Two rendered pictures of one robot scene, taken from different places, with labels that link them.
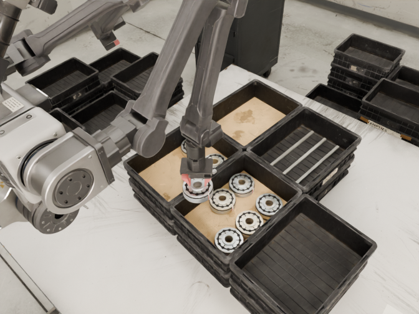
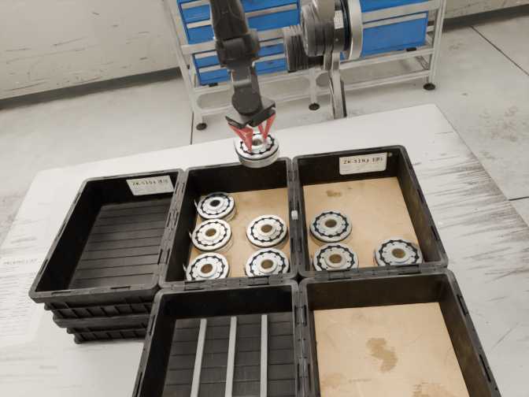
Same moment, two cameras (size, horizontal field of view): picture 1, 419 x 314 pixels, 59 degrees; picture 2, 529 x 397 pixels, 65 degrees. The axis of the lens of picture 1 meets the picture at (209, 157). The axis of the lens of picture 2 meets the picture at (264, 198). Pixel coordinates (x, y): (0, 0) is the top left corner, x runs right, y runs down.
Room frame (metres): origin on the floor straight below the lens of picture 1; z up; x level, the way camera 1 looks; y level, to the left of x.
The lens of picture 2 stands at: (1.38, -0.49, 1.63)
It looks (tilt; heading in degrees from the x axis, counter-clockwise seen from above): 43 degrees down; 140
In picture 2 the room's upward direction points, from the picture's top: 11 degrees counter-clockwise
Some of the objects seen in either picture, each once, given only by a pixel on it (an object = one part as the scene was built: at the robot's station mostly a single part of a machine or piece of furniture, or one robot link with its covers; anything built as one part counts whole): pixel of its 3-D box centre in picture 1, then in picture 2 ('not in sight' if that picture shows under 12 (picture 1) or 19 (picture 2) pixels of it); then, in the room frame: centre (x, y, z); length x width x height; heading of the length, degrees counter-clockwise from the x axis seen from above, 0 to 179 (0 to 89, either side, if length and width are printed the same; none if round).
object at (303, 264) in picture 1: (301, 262); (123, 240); (0.56, -0.29, 0.87); 0.40 x 0.30 x 0.11; 131
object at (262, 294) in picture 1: (303, 255); (116, 228); (0.56, -0.29, 0.92); 0.40 x 0.30 x 0.02; 131
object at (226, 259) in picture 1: (236, 200); (233, 217); (0.79, -0.09, 0.92); 0.40 x 0.30 x 0.02; 131
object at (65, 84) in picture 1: (72, 103); not in sight; (2.11, 0.96, 0.37); 0.40 x 0.30 x 0.45; 137
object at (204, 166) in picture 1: (196, 161); (248, 101); (0.77, 0.04, 1.16); 0.10 x 0.07 x 0.07; 85
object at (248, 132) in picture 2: (200, 176); (249, 130); (0.77, 0.03, 1.09); 0.07 x 0.07 x 0.09; 85
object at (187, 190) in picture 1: (197, 185); (257, 144); (0.77, 0.04, 1.04); 0.10 x 0.10 x 0.01
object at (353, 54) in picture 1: (361, 76); not in sight; (2.26, -1.15, 0.37); 0.40 x 0.30 x 0.45; 47
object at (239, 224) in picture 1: (249, 222); (211, 234); (0.73, -0.13, 0.86); 0.10 x 0.10 x 0.01
